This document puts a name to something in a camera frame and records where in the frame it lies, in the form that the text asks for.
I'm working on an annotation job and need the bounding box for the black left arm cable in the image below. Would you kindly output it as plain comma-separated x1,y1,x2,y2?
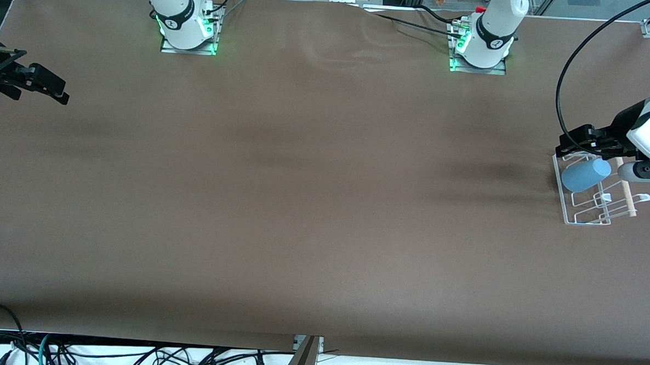
553,0,650,160

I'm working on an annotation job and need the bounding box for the white wire cup rack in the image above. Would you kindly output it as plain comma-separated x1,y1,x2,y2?
549,150,650,229

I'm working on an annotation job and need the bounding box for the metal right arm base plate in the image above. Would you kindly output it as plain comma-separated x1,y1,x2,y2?
159,3,223,56

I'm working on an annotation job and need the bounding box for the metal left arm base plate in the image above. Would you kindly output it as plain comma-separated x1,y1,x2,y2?
449,21,510,76

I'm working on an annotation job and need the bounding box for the thin black table cable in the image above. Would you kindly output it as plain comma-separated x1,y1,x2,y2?
417,4,470,26
359,5,465,41

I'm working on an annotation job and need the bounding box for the blue plastic cup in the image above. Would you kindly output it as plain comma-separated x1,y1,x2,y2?
561,157,613,195

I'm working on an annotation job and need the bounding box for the teal floor cable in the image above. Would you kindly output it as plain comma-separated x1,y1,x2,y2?
37,334,58,365

